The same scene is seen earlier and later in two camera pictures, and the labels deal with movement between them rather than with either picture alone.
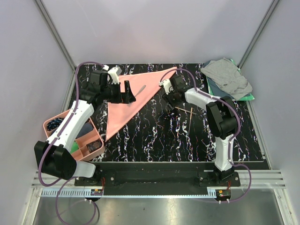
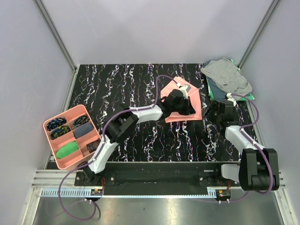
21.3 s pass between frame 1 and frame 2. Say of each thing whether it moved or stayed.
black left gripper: moved
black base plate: stayed
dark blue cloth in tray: stayed
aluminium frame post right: stayed
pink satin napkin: moved
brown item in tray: stayed
